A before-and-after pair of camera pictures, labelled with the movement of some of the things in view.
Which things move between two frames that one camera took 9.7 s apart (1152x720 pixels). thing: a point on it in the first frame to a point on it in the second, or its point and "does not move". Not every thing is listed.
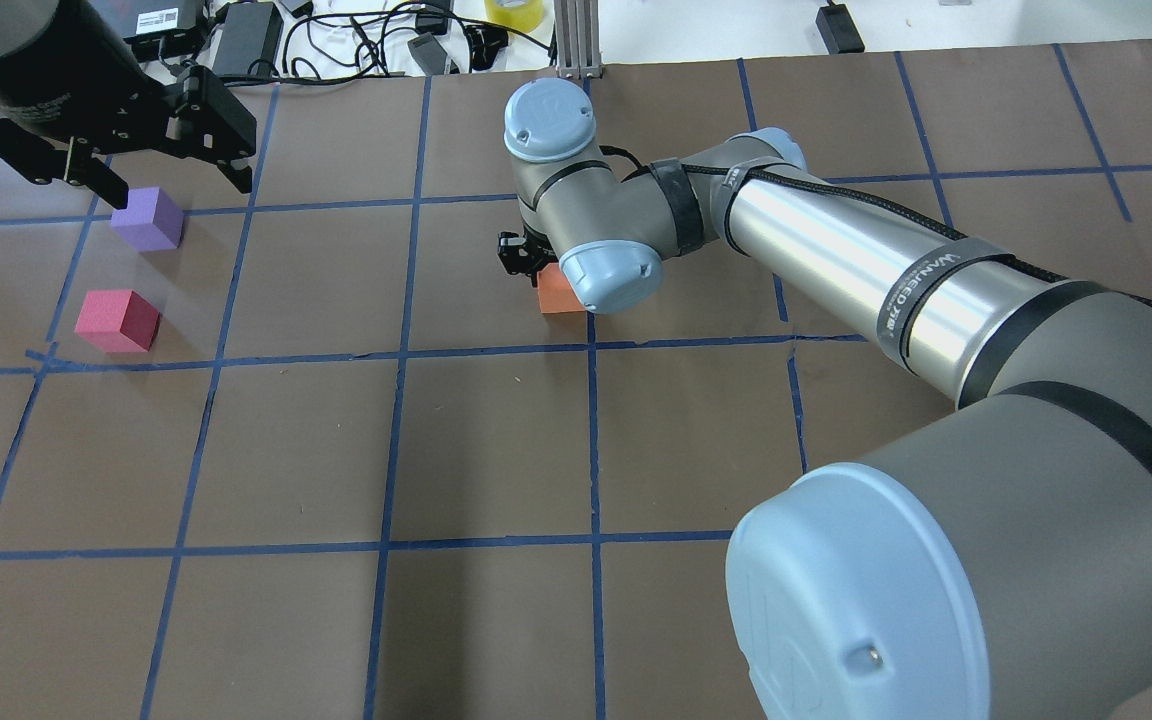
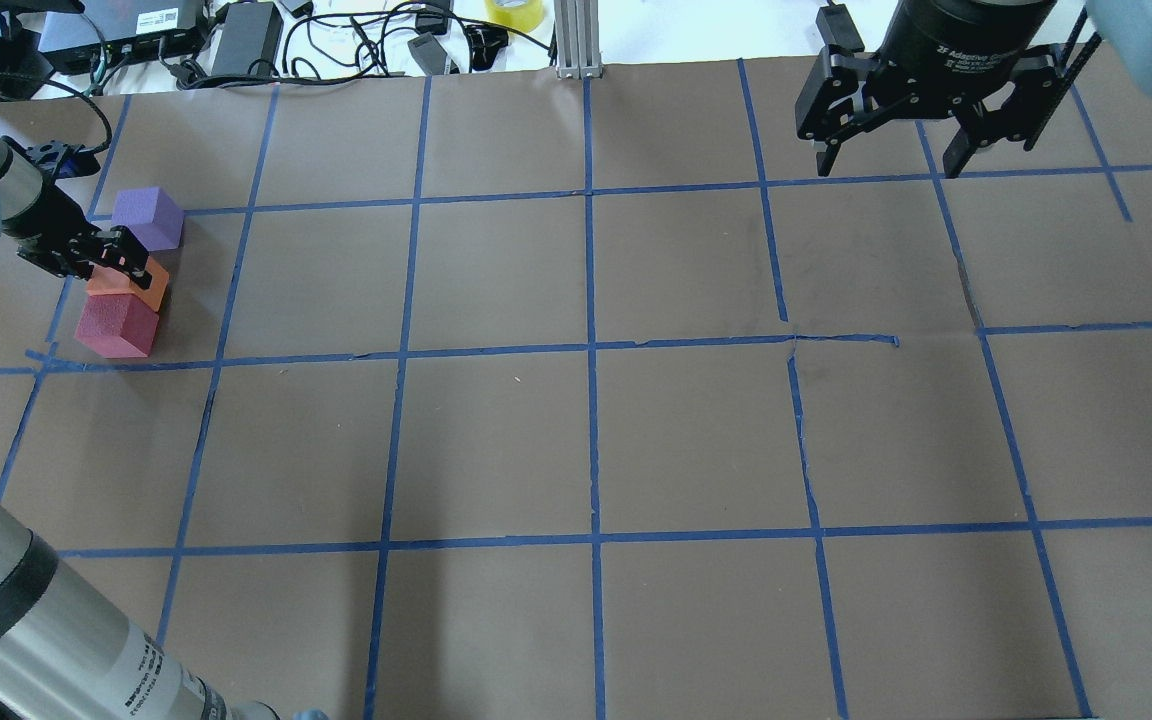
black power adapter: (839, 30) does not move
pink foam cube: (118, 321) does not move
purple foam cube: (151, 220) does not move
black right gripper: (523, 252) to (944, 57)
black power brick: (250, 41) does not move
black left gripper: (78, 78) to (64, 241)
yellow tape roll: (524, 18) does not move
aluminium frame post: (577, 39) does not move
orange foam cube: (556, 293) to (108, 280)
